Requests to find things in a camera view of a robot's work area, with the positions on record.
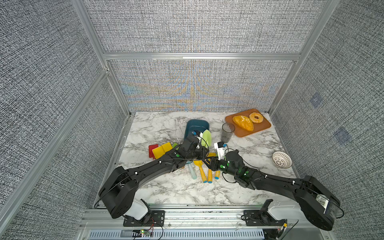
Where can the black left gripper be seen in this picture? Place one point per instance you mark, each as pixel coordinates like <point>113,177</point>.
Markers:
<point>202,150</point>

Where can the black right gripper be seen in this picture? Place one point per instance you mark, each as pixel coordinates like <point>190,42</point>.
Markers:
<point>213,163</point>

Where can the yellow handled tool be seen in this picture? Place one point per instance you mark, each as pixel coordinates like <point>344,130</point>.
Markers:
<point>199,163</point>

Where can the pale green trowel wooden handle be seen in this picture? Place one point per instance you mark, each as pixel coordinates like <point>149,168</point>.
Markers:
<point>206,139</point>

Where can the light blue shovel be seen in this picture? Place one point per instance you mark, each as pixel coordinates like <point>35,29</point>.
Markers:
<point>192,171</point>

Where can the red shovel wooden handle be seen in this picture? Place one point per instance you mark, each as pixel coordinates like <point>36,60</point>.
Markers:
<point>151,148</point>

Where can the green trowel yellow handle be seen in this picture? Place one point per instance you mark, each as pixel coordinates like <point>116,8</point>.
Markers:
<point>217,175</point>

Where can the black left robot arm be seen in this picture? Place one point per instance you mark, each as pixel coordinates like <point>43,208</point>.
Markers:
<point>118,191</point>

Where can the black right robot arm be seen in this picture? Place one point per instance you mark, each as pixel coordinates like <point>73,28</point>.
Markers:
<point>318,204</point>

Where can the teal plastic storage box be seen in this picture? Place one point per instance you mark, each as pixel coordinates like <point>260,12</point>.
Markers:
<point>196,124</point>

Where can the grey transparent plastic cup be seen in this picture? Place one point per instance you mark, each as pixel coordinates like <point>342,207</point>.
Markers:
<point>227,132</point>

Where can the oval bread loaf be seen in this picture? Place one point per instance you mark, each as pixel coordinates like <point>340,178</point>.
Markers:
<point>244,123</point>

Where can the brown wooden cutting board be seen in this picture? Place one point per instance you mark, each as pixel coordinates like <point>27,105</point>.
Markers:
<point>257,127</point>

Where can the glazed donut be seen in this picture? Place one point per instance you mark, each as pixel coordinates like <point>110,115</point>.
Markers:
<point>256,118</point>

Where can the white lattice basket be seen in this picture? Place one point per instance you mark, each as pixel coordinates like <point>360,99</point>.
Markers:
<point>282,160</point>

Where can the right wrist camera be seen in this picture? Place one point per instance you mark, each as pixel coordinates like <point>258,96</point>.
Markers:
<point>220,148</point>

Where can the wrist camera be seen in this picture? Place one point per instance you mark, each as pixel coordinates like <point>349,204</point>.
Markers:
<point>220,148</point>
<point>198,135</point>

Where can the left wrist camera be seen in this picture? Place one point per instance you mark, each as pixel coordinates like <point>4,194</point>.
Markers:
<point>198,135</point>

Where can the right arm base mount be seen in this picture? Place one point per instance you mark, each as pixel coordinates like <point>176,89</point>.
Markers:
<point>257,218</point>

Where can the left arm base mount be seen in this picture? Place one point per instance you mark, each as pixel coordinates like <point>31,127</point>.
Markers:
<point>155,218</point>

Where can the aluminium front rail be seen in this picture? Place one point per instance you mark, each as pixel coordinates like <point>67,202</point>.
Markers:
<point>186,222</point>

